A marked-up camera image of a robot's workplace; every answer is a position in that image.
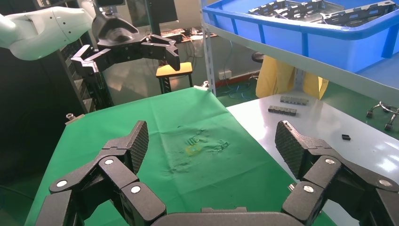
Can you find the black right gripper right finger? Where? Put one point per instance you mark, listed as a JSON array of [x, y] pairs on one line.
[[321, 174]]

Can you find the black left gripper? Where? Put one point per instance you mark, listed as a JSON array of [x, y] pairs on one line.
[[120, 51]]

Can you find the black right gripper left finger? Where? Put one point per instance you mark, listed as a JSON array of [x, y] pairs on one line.
[[109, 174]]

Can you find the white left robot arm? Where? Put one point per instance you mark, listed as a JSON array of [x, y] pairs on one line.
[[43, 31]]

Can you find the green table cloth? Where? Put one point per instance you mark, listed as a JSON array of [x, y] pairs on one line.
[[131, 193]]

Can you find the silver binder clip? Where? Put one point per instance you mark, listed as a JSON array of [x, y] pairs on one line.
[[72, 118], [205, 84], [291, 187]]

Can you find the small black plastic part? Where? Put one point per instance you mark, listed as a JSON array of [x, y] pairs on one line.
[[346, 137]]

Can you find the yellow topped stool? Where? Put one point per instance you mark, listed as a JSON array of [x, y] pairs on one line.
[[173, 70]]

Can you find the black computer monitor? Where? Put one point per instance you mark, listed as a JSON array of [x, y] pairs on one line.
[[165, 14]]

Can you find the white perforated shelf upright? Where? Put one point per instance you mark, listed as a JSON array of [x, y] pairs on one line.
[[209, 62]]

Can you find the chair base with casters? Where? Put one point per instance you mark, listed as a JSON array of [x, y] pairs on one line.
[[389, 115]]

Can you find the yellow plastic bag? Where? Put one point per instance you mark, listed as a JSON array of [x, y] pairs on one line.
[[274, 78]]

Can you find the white metal shelf board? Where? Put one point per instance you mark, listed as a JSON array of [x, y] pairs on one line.
[[311, 67]]

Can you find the blue plastic bin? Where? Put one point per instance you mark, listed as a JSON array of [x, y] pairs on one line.
[[327, 46]]

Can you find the black round stool seat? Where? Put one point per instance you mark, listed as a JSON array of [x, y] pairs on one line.
[[257, 57]]

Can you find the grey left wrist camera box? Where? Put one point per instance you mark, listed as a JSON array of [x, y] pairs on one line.
[[109, 2]]

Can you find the white wall socket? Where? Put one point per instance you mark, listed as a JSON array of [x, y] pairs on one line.
[[225, 75]]

